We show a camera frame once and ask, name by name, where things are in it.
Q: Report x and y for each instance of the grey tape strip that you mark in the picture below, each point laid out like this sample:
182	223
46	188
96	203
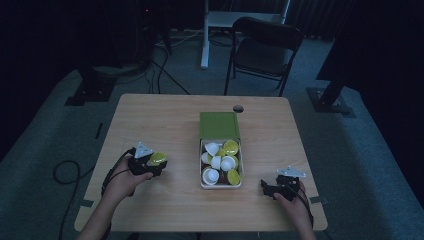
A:
318	200
86	203

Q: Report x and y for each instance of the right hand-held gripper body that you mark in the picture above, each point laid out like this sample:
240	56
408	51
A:
288	186

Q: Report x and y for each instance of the black table grommet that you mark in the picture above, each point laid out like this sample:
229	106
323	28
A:
238	108

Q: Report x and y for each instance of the black stand with base plate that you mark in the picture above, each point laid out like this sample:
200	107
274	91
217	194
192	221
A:
90	91
330	100

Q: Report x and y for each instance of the yellow-green coffee capsule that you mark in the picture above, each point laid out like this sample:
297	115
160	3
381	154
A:
157	158

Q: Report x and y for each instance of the person's right hand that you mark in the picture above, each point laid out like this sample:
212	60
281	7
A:
296	208

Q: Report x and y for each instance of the pile of coffee capsules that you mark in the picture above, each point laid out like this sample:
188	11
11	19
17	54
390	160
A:
220	163

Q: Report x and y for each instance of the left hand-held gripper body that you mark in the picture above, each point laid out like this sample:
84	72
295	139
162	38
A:
138	165

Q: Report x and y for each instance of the person's left hand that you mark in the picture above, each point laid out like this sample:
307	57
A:
125	183

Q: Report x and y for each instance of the black strip on carpet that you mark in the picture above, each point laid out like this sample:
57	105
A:
99	130

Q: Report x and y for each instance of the white desk frame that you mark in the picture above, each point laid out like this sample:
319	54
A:
213	20

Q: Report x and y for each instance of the black folding chair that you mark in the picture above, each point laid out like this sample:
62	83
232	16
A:
263	50

